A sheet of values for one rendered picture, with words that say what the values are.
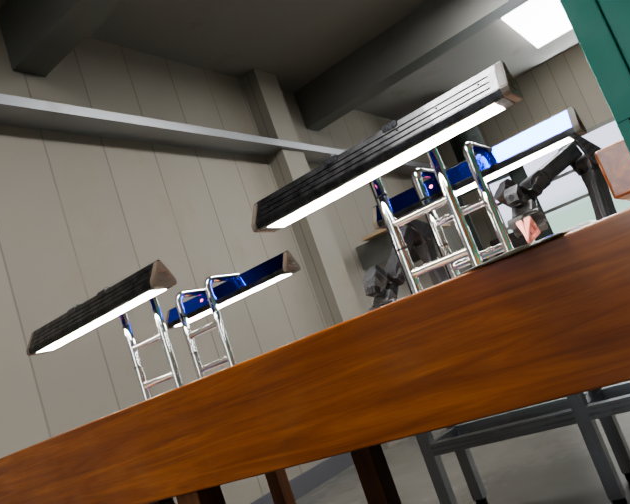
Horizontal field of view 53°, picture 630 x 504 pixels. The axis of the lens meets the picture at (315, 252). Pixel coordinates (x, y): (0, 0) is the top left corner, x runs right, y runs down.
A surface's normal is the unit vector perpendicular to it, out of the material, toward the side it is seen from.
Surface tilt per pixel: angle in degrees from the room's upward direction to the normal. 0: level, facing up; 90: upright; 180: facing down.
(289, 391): 90
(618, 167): 90
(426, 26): 90
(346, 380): 90
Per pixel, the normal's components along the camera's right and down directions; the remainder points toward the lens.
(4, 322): 0.76, -0.37
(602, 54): -0.56, 0.04
